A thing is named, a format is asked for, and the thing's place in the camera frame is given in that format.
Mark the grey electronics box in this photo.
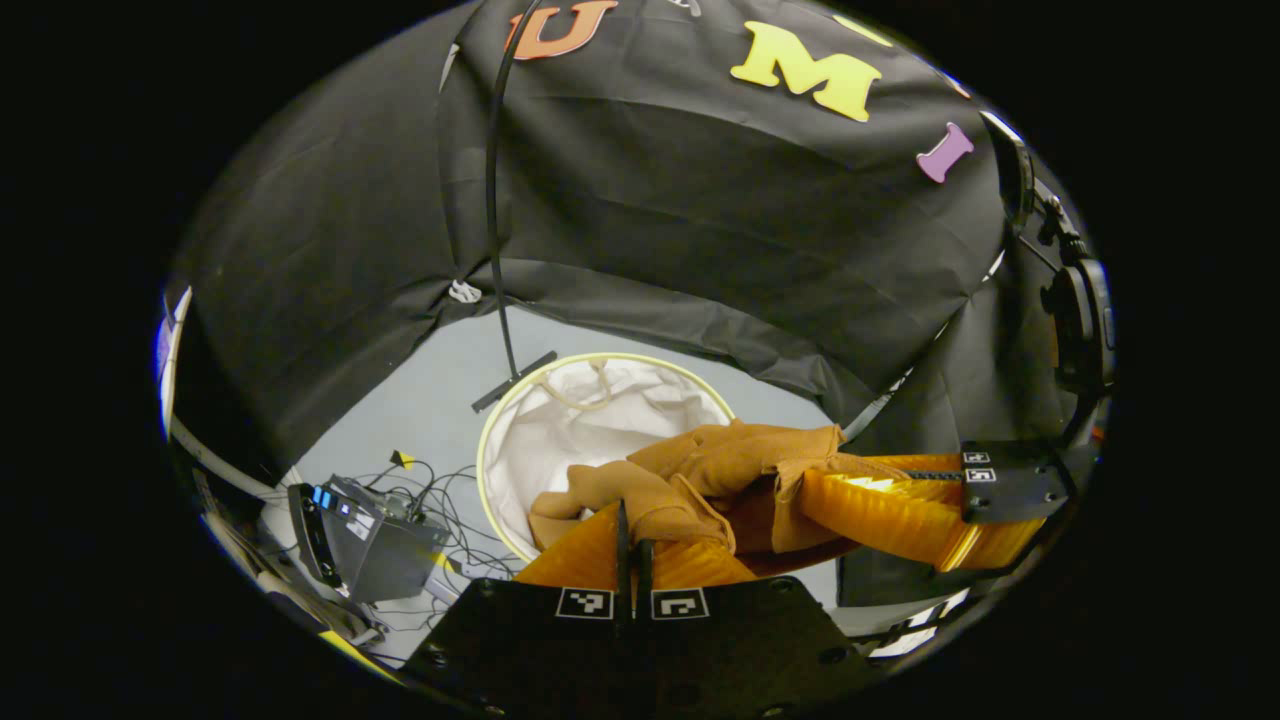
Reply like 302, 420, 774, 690
288, 474, 451, 604

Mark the white laundry hamper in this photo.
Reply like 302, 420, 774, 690
476, 351, 738, 563

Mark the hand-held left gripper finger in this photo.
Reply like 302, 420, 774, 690
398, 498, 633, 713
632, 538, 886, 716

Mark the black clothes rack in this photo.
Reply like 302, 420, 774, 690
470, 0, 559, 414

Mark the brown shirt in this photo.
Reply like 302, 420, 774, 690
528, 420, 906, 581

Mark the lit computer monitor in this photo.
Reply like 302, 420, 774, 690
153, 287, 194, 441

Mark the black backdrop cloth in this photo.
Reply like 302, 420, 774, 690
165, 0, 1091, 611

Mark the black device on stand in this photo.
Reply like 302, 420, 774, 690
982, 108, 1118, 396

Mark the tangle of black cables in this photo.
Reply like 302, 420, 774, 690
345, 455, 526, 641

